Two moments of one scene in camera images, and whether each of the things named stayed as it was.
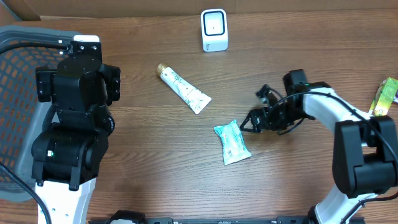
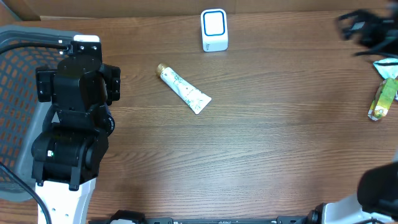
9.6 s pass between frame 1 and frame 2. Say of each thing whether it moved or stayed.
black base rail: stayed
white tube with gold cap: stayed
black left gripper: stayed
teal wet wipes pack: moved
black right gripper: moved
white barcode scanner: stayed
